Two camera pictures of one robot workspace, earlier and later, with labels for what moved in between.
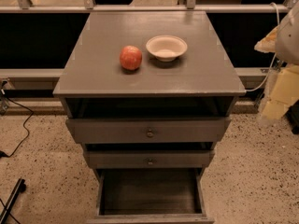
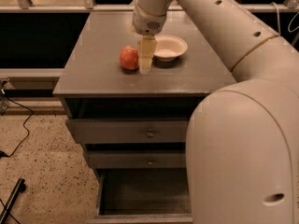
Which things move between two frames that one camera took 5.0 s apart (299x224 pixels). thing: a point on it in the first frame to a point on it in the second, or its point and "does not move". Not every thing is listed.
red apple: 130,57 does not move
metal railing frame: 21,5 does not move
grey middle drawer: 149,158 does not move
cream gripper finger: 285,92 to 147,25
